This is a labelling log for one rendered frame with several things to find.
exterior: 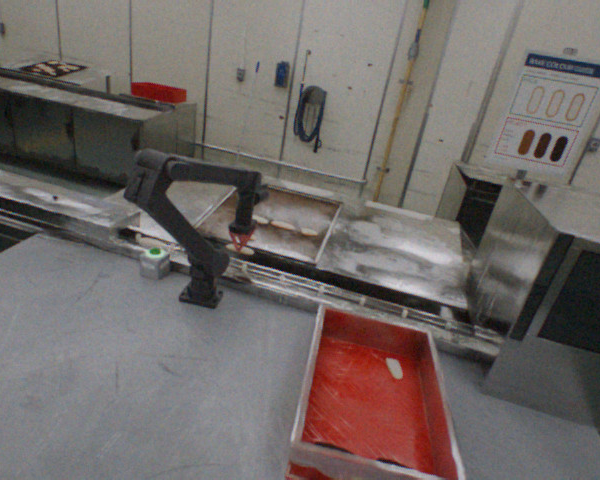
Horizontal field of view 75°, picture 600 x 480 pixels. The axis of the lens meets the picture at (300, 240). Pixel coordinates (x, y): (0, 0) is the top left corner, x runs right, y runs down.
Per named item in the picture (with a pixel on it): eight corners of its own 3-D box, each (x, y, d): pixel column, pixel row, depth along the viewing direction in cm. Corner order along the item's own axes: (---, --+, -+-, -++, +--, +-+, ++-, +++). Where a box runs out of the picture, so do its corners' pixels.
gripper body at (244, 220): (257, 224, 134) (259, 204, 131) (245, 235, 125) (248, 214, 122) (239, 220, 135) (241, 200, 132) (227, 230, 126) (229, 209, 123)
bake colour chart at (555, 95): (484, 161, 169) (526, 47, 150) (484, 161, 169) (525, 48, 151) (564, 178, 163) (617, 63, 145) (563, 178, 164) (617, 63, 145)
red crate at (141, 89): (130, 94, 434) (130, 82, 429) (147, 93, 466) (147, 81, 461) (172, 103, 429) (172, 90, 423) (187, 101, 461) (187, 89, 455)
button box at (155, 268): (137, 283, 129) (137, 254, 125) (151, 273, 136) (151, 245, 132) (159, 290, 128) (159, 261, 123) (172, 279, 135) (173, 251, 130)
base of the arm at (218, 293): (177, 301, 119) (215, 309, 118) (178, 278, 115) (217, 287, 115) (188, 286, 127) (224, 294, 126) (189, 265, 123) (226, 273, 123)
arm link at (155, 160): (105, 188, 84) (138, 202, 80) (142, 141, 88) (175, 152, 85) (194, 269, 123) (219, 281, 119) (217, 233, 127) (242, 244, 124)
